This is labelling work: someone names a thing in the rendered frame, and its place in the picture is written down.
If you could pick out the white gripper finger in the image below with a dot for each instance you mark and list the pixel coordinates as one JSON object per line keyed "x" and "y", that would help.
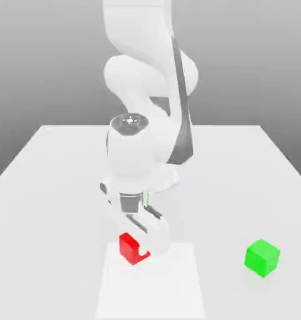
{"x": 144, "y": 247}

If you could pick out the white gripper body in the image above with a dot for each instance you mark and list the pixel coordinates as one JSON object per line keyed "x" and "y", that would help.
{"x": 155, "y": 235}

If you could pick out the small red cube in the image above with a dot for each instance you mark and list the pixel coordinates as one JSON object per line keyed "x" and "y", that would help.
{"x": 127, "y": 248}

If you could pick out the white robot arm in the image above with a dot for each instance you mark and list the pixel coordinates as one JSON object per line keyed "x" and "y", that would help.
{"x": 140, "y": 82}

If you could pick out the small green cube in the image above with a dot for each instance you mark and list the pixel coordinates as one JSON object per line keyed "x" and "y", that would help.
{"x": 261, "y": 257}

